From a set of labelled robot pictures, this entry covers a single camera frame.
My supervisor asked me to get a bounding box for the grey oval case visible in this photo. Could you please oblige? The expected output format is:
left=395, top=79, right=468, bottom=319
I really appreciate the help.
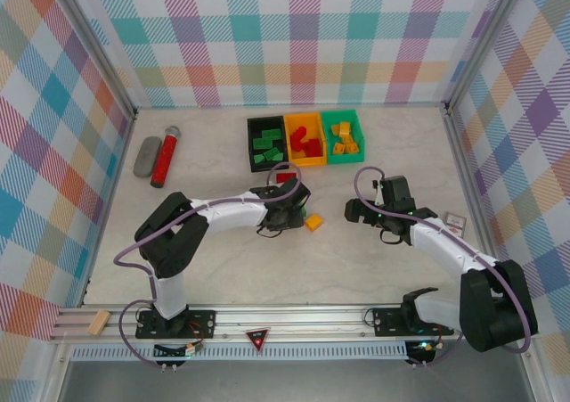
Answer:
left=133, top=136, right=162, bottom=179

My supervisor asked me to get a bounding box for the black plastic bin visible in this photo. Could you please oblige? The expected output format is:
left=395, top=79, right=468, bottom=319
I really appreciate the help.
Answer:
left=247, top=116, right=289, bottom=174

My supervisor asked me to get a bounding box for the black power connector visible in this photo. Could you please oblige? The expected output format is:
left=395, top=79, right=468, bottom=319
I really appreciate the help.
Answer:
left=404, top=340, right=440, bottom=362
left=153, top=341, right=206, bottom=361

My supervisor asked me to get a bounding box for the white slotted cable duct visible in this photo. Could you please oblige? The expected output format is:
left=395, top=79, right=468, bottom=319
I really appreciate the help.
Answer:
left=70, top=347, right=409, bottom=362

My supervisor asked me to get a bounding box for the green plastic bin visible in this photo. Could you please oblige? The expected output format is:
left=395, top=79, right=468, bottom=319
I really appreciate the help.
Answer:
left=321, top=110, right=367, bottom=166

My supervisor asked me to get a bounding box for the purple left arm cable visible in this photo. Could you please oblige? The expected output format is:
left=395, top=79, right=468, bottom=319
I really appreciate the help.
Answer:
left=114, top=161, right=306, bottom=370

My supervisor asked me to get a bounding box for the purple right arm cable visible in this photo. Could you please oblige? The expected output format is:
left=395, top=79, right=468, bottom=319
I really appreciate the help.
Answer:
left=354, top=165, right=538, bottom=370

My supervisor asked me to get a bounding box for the red toy microphone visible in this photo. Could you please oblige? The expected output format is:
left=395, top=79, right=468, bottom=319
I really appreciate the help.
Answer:
left=150, top=126, right=182, bottom=188

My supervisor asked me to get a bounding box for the small printed card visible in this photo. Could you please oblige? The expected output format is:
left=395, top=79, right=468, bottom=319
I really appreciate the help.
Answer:
left=444, top=212, right=467, bottom=238

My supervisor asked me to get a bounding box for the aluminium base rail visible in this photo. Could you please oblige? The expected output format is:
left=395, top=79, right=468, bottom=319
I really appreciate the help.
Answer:
left=48, top=303, right=542, bottom=345

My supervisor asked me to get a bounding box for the aluminium frame post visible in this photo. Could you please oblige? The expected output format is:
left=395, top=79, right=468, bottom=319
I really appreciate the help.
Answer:
left=52, top=0, right=137, bottom=122
left=444, top=0, right=533, bottom=109

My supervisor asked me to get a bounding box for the aluminium side rail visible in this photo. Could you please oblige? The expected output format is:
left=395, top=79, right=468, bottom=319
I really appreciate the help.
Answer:
left=78, top=110, right=138, bottom=308
left=443, top=105, right=509, bottom=305

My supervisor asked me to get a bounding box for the aluminium cross rail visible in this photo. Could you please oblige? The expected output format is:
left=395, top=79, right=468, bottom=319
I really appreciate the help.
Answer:
left=133, top=102, right=449, bottom=111

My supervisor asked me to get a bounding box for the yellow plastic bin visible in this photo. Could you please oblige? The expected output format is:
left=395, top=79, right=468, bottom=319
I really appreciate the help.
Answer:
left=283, top=113, right=329, bottom=168

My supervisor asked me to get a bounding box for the wooden block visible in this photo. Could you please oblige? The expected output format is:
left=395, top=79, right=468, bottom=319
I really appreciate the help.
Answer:
left=87, top=310, right=111, bottom=335

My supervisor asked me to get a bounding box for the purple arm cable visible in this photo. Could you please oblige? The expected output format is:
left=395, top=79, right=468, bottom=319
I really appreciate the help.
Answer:
left=114, top=161, right=306, bottom=370
left=354, top=165, right=538, bottom=370

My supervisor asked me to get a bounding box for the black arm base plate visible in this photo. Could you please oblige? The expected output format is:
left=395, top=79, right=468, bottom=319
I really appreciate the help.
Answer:
left=371, top=306, right=455, bottom=337
left=135, top=309, right=216, bottom=340

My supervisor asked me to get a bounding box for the triangular red light sign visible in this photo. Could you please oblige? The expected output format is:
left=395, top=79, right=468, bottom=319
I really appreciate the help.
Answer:
left=245, top=327, right=272, bottom=352

